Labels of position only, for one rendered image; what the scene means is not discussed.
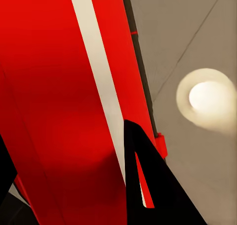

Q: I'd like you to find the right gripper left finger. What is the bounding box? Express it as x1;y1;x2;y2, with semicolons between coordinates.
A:
0;135;18;206

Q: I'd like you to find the radio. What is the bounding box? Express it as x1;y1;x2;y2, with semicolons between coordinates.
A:
0;0;168;225

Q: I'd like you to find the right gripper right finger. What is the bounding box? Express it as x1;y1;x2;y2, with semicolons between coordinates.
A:
123;119;207;225

